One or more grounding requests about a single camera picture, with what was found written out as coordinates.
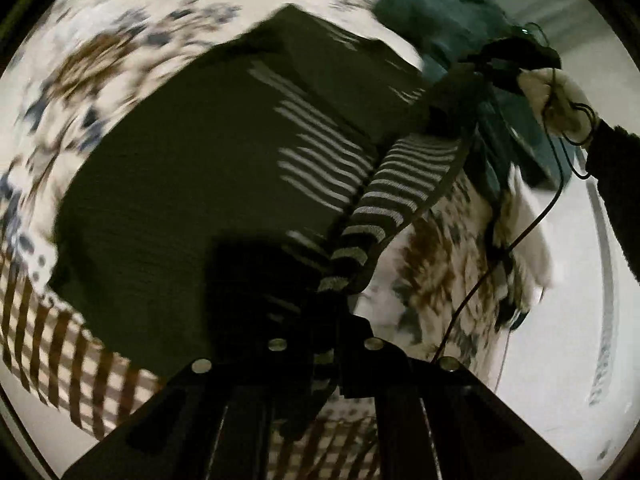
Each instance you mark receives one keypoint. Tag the right hand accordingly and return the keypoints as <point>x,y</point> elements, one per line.
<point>559,105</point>

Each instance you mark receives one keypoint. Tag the black grey striped garment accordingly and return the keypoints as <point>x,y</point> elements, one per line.
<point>297,129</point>

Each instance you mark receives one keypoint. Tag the dark sleeved right forearm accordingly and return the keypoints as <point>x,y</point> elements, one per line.
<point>613,160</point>

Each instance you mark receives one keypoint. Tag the dark teal garment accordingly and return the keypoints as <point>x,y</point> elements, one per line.
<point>507,133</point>

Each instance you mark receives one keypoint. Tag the floral patterned bedsheet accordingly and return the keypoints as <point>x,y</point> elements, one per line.
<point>84,67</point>

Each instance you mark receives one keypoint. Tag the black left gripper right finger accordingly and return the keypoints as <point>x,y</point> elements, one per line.
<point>370,367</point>

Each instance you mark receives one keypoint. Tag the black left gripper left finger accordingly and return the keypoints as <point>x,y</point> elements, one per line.
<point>255,307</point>

